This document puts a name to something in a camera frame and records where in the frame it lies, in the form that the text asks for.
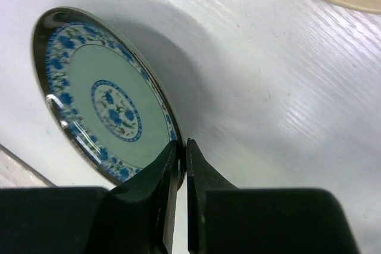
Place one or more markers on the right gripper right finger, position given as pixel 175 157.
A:
pixel 212 206

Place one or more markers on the blue green floral plate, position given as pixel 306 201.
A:
pixel 102 93

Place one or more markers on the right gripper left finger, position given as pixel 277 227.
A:
pixel 145 207

